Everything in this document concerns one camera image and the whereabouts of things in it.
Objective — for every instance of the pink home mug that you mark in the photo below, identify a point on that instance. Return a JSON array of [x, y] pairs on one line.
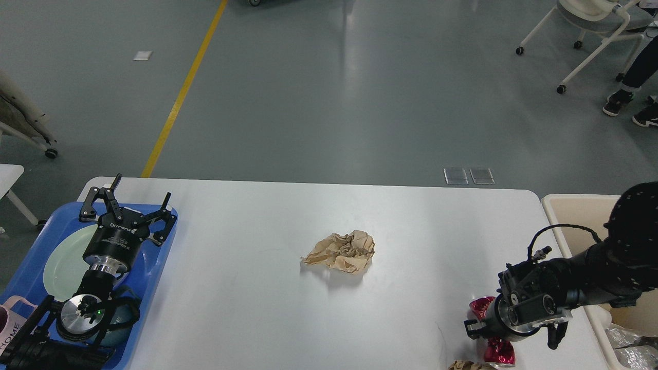
[[12, 322]]

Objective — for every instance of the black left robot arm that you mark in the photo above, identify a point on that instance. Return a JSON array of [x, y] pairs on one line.
[[81, 297]]

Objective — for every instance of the red foil wrapper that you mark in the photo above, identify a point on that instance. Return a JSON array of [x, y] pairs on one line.
[[499, 352]]

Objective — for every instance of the blue plastic tray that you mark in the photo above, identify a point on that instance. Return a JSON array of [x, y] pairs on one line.
[[143, 278]]

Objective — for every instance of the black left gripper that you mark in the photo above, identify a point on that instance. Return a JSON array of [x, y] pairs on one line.
[[117, 245]]

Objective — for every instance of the white side table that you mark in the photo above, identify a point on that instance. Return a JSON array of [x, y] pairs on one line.
[[10, 173]]

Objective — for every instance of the teal home mug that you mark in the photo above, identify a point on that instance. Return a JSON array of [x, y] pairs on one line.
[[122, 314]]

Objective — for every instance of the person with black sneakers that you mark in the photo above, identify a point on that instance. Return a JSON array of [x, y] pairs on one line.
[[643, 67]]

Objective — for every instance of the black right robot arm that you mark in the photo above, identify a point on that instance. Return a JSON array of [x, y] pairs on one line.
[[541, 292]]

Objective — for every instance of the white rolling chair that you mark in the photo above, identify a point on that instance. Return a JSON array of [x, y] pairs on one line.
[[611, 21]]

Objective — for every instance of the mint green plate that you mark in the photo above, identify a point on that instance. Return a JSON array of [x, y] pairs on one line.
[[65, 266]]

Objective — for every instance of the silver foil bag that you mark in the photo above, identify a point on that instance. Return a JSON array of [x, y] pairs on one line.
[[633, 349]]

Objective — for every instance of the brown paper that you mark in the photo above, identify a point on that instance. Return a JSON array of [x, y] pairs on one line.
[[351, 253]]

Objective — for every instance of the brown paper ball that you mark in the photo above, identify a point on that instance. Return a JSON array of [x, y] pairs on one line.
[[469, 365]]

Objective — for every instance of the beige chair at left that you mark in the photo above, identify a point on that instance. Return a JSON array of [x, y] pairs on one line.
[[22, 118]]

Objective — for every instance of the beige plastic bin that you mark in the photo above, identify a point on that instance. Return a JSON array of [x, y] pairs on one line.
[[593, 211]]

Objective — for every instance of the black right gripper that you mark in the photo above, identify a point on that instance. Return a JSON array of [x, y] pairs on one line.
[[497, 324]]

